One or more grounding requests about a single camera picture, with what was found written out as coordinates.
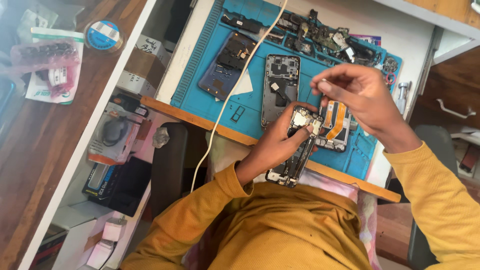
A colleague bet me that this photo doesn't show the blue phone back housing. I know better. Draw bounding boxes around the blue phone back housing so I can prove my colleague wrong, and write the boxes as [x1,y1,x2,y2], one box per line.
[197,30,258,101]

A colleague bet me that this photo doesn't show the grey chair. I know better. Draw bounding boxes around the grey chair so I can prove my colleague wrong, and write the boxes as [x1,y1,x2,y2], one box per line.
[406,124,460,270]

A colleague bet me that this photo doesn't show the black orange packet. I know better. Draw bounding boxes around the black orange packet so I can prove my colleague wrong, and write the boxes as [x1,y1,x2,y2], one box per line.
[109,93,149,118]

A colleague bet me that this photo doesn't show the crumpled foil piece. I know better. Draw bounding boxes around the crumpled foil piece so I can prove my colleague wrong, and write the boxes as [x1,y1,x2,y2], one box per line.
[151,126,171,149]

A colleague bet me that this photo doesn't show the round wire spool blue label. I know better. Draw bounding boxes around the round wire spool blue label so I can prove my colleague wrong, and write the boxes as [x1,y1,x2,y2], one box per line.
[83,19,127,56]

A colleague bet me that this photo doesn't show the heap of phone parts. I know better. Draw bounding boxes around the heap of phone parts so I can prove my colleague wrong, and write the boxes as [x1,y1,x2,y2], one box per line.
[220,9,400,75]

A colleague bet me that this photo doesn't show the white charger adapter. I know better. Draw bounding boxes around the white charger adapter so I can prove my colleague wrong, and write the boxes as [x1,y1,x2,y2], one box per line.
[101,217,128,243]
[86,240,115,269]

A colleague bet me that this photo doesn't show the grey phone middle frame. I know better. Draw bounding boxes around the grey phone middle frame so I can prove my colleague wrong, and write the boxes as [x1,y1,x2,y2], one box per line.
[261,54,302,128]

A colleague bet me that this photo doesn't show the person's right hand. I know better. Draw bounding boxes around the person's right hand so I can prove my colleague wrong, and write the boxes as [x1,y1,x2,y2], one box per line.
[310,63,418,145]

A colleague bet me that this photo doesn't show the silver drawer handle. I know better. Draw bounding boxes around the silver drawer handle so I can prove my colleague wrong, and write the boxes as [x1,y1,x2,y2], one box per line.
[436,98,477,120]

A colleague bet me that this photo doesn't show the white cardboard box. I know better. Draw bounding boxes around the white cardboard box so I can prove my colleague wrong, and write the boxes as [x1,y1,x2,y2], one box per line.
[116,34,172,98]

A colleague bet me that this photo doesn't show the person's yellow sweater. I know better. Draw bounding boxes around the person's yellow sweater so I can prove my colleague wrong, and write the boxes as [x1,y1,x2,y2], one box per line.
[120,141,480,270]

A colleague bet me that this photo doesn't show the person's left hand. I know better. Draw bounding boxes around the person's left hand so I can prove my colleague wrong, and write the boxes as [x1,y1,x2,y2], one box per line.
[235,100,319,185]

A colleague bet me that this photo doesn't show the blister pack with black item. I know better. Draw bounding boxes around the blister pack with black item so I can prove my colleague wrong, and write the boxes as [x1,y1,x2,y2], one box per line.
[88,101,151,166]

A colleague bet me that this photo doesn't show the clear plastic bag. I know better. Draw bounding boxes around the clear plastic bag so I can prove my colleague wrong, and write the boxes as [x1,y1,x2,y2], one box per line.
[16,3,85,43]

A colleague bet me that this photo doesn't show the blue silicone repair mat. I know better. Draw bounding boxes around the blue silicone repair mat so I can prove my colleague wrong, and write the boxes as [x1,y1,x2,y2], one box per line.
[170,0,403,181]

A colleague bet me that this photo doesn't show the silver metal tool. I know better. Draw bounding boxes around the silver metal tool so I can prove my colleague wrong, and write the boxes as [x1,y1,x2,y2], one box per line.
[396,81,412,114]

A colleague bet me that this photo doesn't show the black chair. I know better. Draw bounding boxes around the black chair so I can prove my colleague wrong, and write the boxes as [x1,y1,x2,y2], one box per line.
[151,122,189,219]

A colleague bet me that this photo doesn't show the white green packet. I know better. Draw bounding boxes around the white green packet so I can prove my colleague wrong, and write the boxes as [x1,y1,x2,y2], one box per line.
[25,27,85,105]

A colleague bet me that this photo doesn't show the white paper piece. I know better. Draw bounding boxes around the white paper piece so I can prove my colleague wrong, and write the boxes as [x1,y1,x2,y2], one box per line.
[215,69,254,102]

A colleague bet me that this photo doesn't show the phone with orange flex cable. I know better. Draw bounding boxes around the phone with orange flex cable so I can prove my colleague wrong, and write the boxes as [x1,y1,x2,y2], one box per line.
[315,100,353,153]

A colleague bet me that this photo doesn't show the black glue box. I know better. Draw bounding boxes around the black glue box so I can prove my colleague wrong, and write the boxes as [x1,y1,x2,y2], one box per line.
[82,156,153,218]

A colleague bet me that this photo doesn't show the black sim tray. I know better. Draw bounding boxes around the black sim tray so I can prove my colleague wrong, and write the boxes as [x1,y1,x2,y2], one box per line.
[230,105,246,124]

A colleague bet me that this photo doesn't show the white cable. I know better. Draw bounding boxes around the white cable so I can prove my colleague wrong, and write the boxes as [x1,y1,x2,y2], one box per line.
[190,0,289,193]

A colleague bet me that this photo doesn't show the black smartphone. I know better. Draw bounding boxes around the black smartphone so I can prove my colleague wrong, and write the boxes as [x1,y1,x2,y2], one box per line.
[265,105,324,188]

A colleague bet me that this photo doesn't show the pink bag of parts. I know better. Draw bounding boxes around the pink bag of parts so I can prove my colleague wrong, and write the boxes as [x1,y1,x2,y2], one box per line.
[10,39,82,99]

